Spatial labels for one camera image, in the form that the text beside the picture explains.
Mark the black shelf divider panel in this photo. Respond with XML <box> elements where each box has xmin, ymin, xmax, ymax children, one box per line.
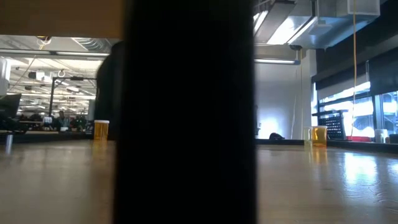
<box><xmin>113</xmin><ymin>0</ymin><xmax>257</xmax><ymax>224</ymax></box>

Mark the wooden shelf board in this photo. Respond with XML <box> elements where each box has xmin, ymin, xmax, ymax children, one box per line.
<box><xmin>0</xmin><ymin>0</ymin><xmax>125</xmax><ymax>40</ymax></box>

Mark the black background stand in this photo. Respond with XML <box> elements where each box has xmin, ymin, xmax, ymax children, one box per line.
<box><xmin>253</xmin><ymin>105</ymin><xmax>259</xmax><ymax>138</ymax></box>

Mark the fluorescent light tube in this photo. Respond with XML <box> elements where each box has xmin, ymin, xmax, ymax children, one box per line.
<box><xmin>254</xmin><ymin>58</ymin><xmax>301</xmax><ymax>65</ymax></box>

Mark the black perforated crate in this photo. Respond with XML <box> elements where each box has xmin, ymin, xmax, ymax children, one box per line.
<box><xmin>312</xmin><ymin>109</ymin><xmax>349</xmax><ymax>141</ymax></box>

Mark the long ceiling light strip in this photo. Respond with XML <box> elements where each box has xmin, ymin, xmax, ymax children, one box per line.
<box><xmin>0</xmin><ymin>49</ymin><xmax>110</xmax><ymax>60</ymax></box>

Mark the red flat box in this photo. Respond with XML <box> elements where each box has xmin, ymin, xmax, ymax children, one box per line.
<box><xmin>346</xmin><ymin>136</ymin><xmax>374</xmax><ymax>143</ymax></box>

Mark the white cup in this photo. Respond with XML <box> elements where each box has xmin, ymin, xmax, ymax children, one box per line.
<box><xmin>374</xmin><ymin>128</ymin><xmax>389</xmax><ymax>144</ymax></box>

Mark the black computer monitor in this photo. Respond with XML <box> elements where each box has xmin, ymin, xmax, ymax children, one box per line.
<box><xmin>0</xmin><ymin>93</ymin><xmax>22</xmax><ymax>118</ymax></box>

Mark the black background gantry frame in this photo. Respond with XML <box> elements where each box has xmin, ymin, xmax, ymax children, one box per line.
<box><xmin>49</xmin><ymin>77</ymin><xmax>97</xmax><ymax>125</ymax></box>

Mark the yellow hanging cord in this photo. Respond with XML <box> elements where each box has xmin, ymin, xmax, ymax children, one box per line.
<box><xmin>351</xmin><ymin>0</ymin><xmax>358</xmax><ymax>139</ymax></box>

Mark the black aluminium table frame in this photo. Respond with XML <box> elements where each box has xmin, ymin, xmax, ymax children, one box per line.
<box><xmin>0</xmin><ymin>131</ymin><xmax>398</xmax><ymax>154</ymax></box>

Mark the small grey metal post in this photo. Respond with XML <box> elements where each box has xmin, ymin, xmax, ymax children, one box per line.
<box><xmin>5</xmin><ymin>133</ymin><xmax>14</xmax><ymax>154</ymax></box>

